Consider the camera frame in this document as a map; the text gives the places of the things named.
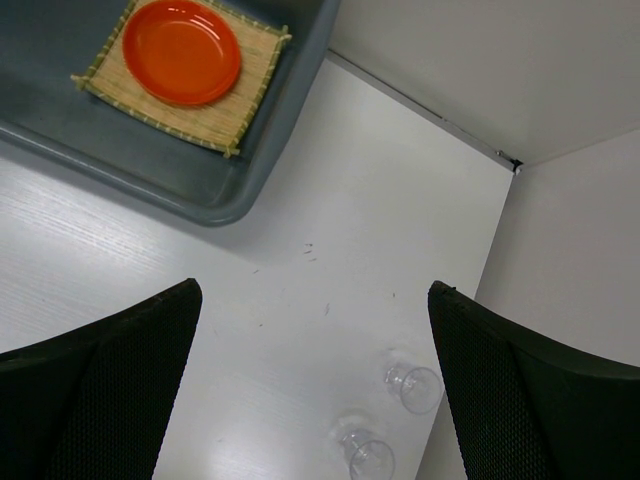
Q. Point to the bamboo woven mat tray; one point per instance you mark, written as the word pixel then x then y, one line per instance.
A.
pixel 219 125

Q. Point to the clear plastic cup far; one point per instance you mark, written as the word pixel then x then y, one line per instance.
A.
pixel 417 387

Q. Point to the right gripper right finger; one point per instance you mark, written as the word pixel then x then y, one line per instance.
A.
pixel 525 406

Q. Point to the clear plastic cup near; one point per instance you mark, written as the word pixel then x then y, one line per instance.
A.
pixel 364 452

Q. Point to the orange plastic plate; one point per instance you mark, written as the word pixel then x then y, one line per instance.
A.
pixel 181 52

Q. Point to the grey plastic bin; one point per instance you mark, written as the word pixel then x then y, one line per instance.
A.
pixel 44 42

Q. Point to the clear plastic cup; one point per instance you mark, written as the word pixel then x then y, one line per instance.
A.
pixel 417 387
pixel 364 452

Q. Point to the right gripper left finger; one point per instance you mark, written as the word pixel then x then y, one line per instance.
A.
pixel 95 402

